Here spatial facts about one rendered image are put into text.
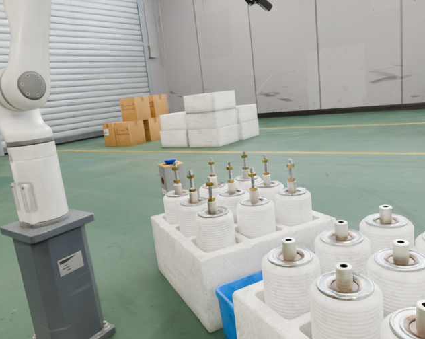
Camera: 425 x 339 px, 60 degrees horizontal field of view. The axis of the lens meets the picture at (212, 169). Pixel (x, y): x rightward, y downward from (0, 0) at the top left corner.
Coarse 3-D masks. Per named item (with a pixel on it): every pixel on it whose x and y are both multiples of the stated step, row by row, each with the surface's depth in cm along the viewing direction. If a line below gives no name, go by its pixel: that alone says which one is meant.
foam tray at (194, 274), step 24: (312, 216) 100; (168, 240) 100; (192, 240) 92; (240, 240) 89; (264, 240) 87; (312, 240) 93; (168, 264) 105; (192, 264) 85; (216, 264) 82; (240, 264) 84; (192, 288) 88; (216, 312) 83
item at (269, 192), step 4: (280, 184) 107; (260, 188) 105; (264, 188) 105; (268, 188) 104; (272, 188) 104; (276, 188) 104; (280, 188) 105; (260, 192) 105; (264, 192) 104; (268, 192) 104; (272, 192) 104; (264, 196) 105; (268, 196) 104; (272, 196) 104; (272, 200) 104
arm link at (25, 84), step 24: (24, 0) 70; (48, 0) 74; (24, 24) 70; (48, 24) 75; (24, 48) 70; (48, 48) 75; (24, 72) 70; (48, 72) 75; (24, 96) 70; (48, 96) 75
